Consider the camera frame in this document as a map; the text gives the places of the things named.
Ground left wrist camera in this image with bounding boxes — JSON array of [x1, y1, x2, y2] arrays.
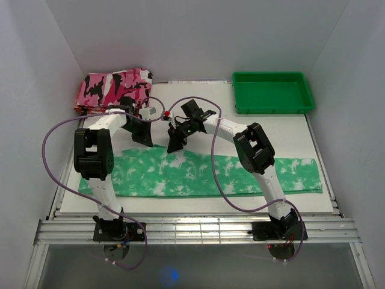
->
[[139, 107, 156, 120]]

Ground orange folded garment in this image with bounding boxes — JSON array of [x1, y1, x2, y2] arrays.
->
[[74, 105, 117, 116]]

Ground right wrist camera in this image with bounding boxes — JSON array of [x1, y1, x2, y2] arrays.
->
[[161, 110, 176, 122]]

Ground white paper strip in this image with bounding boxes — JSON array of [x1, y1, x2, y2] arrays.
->
[[167, 80, 232, 84]]

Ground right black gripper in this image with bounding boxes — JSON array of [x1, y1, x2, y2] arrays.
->
[[167, 119, 196, 154]]

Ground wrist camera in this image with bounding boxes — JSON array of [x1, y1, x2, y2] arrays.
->
[[139, 107, 156, 120], [161, 110, 176, 122]]

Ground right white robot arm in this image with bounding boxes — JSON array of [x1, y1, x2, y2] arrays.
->
[[163, 97, 304, 239]]

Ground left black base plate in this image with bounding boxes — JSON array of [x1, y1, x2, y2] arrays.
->
[[92, 223, 144, 243]]

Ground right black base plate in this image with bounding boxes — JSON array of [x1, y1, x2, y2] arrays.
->
[[247, 222, 308, 241]]

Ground aluminium frame rail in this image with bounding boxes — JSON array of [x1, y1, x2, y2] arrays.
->
[[34, 217, 361, 245]]

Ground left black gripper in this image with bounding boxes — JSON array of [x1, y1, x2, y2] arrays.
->
[[122, 119, 153, 148]]

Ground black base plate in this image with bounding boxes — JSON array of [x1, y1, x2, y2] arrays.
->
[[92, 223, 144, 243], [247, 222, 308, 241]]

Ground pink camouflage folded trousers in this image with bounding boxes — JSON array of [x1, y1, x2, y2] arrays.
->
[[74, 68, 153, 107]]

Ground purple cable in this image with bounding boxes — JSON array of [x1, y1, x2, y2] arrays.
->
[[167, 96, 304, 263], [42, 96, 166, 269]]

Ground green plastic tray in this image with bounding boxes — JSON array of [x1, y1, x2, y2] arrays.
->
[[232, 72, 315, 115]]

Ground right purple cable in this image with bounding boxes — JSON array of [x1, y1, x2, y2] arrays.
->
[[167, 96, 304, 263]]

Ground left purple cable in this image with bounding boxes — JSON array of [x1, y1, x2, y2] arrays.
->
[[42, 96, 166, 269]]

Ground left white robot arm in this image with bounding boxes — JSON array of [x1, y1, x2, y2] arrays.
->
[[74, 98, 156, 241]]

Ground green tie-dye trousers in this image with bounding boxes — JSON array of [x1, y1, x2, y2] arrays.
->
[[78, 144, 323, 198]]

